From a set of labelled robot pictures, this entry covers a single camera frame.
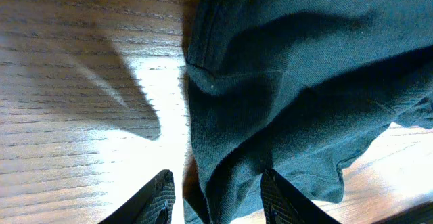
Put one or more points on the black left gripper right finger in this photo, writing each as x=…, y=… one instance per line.
x=284, y=204

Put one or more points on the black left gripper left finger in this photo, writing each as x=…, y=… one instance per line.
x=152, y=204

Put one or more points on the black t-shirt white logo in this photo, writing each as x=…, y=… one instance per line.
x=302, y=87

